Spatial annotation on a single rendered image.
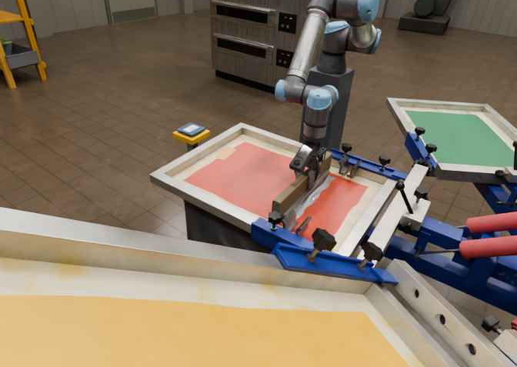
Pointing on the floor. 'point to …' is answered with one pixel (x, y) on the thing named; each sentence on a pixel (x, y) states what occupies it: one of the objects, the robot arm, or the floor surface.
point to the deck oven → (259, 28)
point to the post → (191, 138)
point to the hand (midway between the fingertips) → (304, 185)
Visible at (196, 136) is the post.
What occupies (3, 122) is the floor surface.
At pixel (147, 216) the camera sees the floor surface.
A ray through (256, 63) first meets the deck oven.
